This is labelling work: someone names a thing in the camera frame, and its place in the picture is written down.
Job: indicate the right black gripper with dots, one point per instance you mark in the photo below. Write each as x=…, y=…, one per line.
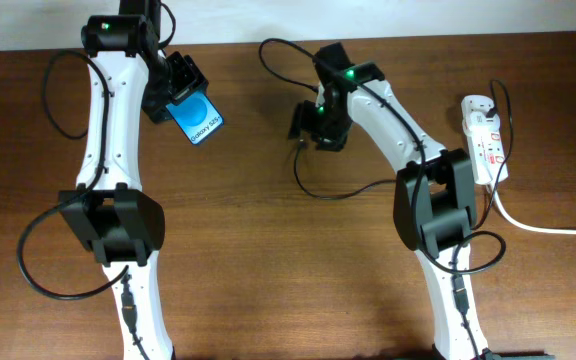
x=295, y=120

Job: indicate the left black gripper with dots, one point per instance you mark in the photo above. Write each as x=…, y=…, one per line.
x=191, y=78

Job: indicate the blue Samsung Galaxy smartphone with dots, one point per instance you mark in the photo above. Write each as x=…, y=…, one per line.
x=197, y=117

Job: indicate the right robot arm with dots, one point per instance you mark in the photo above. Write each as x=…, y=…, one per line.
x=434, y=203

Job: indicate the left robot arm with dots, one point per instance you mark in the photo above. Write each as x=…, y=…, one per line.
x=108, y=211

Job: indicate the white USB charger plug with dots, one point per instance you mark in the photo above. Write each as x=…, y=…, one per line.
x=478, y=121

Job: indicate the white power strip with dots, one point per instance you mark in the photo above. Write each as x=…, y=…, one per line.
x=485, y=148

